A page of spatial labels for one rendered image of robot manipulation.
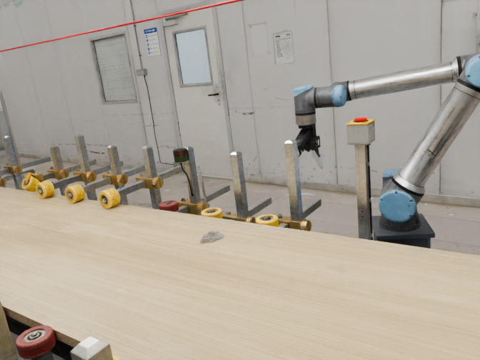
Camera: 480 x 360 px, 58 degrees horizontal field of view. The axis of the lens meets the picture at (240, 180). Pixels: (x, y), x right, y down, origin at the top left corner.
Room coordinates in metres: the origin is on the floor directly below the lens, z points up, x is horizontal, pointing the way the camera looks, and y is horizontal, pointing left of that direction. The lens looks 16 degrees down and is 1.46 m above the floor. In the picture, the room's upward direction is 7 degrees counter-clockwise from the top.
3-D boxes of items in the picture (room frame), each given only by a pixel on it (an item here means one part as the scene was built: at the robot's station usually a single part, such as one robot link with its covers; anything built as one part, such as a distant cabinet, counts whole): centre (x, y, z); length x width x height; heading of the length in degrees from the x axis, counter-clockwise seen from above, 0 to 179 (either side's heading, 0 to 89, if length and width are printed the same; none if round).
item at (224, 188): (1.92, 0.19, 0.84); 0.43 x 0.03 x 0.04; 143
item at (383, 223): (1.93, -0.74, 0.65); 0.19 x 0.19 x 0.10
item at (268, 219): (1.43, -0.08, 0.85); 0.08 x 0.08 x 0.11
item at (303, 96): (1.93, -0.33, 1.25); 0.10 x 0.09 x 0.12; 66
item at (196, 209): (1.84, 0.23, 0.85); 0.13 x 0.06 x 0.05; 53
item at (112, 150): (2.12, 0.61, 0.88); 0.03 x 0.03 x 0.48; 53
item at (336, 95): (1.89, -0.43, 1.25); 0.12 x 0.12 x 0.09; 66
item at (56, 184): (2.31, 0.83, 0.95); 0.50 x 0.04 x 0.04; 143
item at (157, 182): (1.99, 0.42, 0.95); 0.13 x 0.06 x 0.05; 53
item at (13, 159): (2.72, 1.41, 0.92); 0.03 x 0.03 x 0.48; 53
